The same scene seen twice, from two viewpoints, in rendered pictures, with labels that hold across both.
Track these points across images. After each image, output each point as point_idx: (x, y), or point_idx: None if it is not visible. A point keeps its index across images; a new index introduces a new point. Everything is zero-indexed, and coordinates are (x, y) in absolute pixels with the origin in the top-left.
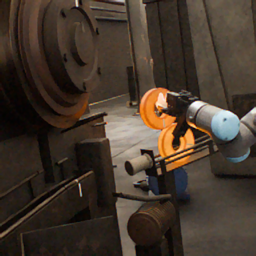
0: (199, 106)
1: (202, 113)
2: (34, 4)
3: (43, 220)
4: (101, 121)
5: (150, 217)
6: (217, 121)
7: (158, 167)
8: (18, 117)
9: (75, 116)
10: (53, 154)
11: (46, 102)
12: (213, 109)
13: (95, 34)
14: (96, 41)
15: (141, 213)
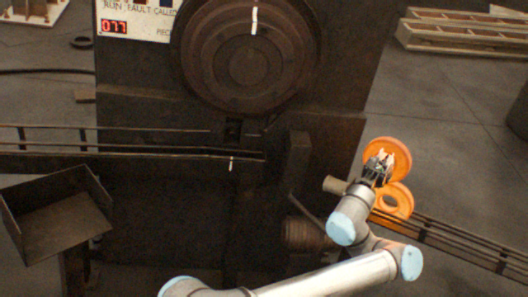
0: (352, 192)
1: (342, 200)
2: (208, 16)
3: (165, 164)
4: (356, 124)
5: (289, 229)
6: (330, 218)
7: None
8: None
9: (254, 114)
10: (246, 125)
11: (198, 93)
12: (347, 205)
13: (284, 63)
14: (283, 68)
15: (289, 220)
